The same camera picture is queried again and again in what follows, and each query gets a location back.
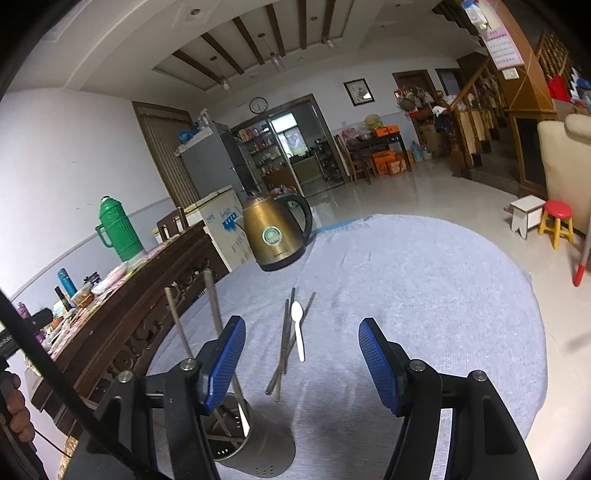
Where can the brown door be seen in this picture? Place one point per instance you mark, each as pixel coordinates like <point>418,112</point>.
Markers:
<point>161,152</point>

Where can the red plastic chair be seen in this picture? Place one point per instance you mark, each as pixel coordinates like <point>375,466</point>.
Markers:
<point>581,272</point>

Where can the blue-grey tablecloth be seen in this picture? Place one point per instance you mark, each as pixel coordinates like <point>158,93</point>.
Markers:
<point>415,300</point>

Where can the blue water jug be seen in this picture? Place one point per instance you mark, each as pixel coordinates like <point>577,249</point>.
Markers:
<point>417,152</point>

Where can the grey metal utensil holder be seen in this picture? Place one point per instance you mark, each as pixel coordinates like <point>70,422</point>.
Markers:
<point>263,443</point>

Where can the teal bottle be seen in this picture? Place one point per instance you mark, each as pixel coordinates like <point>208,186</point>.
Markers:
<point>67,282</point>

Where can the carved dark wooden sideboard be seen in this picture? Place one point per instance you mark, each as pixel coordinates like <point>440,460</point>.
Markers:
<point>138,300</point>

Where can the black bottle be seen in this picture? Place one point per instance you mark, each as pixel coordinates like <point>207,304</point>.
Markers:
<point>62,299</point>

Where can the purple bottle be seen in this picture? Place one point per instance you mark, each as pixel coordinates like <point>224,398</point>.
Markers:
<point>23,310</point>

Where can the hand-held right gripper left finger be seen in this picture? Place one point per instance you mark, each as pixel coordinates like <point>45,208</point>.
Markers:
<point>226,364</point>

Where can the dark wooden chair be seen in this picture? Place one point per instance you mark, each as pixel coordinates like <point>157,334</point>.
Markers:
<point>168,226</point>

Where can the red and yellow stool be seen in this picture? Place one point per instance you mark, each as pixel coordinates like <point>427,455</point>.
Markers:
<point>557,210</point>

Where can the wooden dining chair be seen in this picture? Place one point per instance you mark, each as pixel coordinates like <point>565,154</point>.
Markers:
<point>353,161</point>

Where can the white plastic spoon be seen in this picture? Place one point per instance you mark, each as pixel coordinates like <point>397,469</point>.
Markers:
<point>297,310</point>

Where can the orange box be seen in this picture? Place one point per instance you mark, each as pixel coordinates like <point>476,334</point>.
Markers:
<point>386,131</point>

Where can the beige sofa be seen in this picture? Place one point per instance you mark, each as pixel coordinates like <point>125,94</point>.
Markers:
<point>565,161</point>

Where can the golden electric kettle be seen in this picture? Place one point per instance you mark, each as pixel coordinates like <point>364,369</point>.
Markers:
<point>272,235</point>

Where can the green thermos jug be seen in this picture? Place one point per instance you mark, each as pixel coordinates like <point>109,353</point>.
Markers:
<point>120,226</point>

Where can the person's left hand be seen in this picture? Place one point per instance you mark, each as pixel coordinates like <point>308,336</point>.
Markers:
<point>17,410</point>

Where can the pile of metal chopsticks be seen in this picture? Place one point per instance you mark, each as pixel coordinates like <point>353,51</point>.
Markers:
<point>286,341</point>

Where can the grey refrigerator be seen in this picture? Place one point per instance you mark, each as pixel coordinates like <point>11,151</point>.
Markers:
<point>207,161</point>

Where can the white chest freezer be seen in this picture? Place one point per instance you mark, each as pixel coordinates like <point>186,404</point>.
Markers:
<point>226,226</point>

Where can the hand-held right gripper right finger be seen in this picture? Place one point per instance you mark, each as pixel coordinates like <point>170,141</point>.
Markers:
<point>381,364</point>

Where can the round wall clock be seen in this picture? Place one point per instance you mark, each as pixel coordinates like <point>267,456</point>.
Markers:
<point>258,105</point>

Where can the pink plate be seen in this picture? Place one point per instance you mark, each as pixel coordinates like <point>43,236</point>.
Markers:
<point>111,277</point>

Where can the wooden stair railing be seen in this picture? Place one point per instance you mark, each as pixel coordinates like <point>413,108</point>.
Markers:
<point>471,92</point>

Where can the orange crates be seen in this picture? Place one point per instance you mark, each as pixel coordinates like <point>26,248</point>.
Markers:
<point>390,164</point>

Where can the straw hat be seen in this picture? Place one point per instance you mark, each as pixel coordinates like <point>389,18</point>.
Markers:
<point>373,122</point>

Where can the small white stool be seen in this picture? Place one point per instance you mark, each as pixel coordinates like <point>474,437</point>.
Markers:
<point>528,207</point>

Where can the pink wall calendar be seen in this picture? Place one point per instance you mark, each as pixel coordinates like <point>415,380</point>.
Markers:
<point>505,48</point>

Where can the framed wall picture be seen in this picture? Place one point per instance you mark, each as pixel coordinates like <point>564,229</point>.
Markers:
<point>358,92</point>

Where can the dark wooden dining table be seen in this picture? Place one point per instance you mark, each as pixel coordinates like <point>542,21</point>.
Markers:
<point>374,142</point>

